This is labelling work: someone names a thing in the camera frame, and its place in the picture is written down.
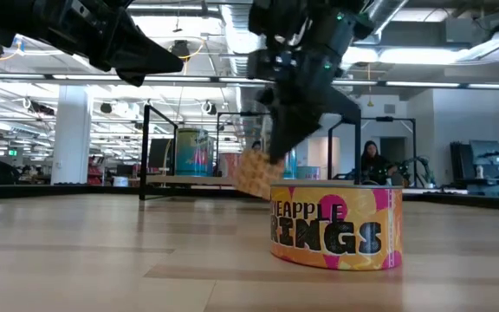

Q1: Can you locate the saucy meatballs can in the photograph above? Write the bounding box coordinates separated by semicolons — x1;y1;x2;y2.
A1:
233;148;286;201

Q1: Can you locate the dark monitor back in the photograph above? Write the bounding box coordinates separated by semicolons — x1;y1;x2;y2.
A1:
450;141;471;181

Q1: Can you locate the white building pillar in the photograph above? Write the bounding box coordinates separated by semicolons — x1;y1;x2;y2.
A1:
50;84;94;185

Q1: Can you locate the bright ceiling light panel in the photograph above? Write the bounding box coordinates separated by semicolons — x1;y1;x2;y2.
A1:
340;45;459;66

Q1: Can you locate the yellow hanging cord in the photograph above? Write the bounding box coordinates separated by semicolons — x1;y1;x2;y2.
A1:
366;62;374;107

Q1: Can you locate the pineapple rings can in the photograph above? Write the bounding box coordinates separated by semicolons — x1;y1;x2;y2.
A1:
269;184;405;272

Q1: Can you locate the person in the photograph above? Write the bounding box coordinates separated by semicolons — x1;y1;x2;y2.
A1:
360;140;392;186

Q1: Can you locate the long linear ceiling light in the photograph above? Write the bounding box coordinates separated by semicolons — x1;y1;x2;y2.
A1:
0;72;499;90

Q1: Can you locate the black-framed wooden shelf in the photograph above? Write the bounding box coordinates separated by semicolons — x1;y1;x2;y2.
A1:
139;103;362;201

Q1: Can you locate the black computer monitor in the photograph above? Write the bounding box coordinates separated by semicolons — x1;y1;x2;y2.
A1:
147;137;178;170

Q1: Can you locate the monitor with bluish screen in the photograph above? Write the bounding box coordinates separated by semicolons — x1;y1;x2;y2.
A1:
469;140;499;168

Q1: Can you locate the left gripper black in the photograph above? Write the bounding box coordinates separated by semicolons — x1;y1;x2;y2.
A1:
15;0;185;88

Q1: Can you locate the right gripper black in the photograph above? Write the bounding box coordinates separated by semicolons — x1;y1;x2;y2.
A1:
257;41;362;166

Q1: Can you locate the silver spiral ceiling duct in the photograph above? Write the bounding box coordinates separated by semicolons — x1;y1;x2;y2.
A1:
218;3;273;135

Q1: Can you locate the black metal background frame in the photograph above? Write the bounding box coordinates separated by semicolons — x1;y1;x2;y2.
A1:
216;111;272;153
360;115;417;174

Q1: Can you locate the grey office desk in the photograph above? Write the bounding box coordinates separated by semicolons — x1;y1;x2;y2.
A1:
465;176;499;198

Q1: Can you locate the tall teal tomato can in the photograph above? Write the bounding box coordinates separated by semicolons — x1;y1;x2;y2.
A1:
175;127;215;178

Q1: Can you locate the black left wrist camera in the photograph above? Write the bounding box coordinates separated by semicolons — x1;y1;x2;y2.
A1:
58;0;123;22

